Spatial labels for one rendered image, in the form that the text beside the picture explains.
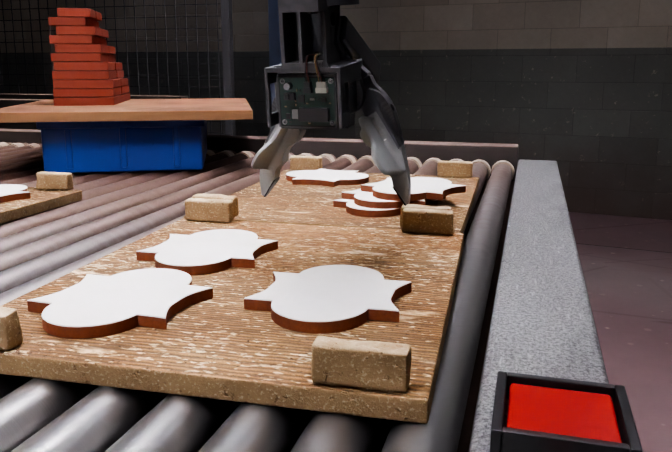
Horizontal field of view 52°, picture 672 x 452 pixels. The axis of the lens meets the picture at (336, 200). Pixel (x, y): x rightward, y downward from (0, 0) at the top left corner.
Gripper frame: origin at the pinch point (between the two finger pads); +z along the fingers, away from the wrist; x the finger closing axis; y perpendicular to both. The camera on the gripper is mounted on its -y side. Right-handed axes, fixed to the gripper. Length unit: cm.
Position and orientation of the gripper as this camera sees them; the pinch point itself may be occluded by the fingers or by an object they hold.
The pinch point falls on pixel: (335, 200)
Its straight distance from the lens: 68.3
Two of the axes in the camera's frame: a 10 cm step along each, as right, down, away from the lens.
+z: 0.4, 9.6, 2.8
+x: 9.4, 0.6, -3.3
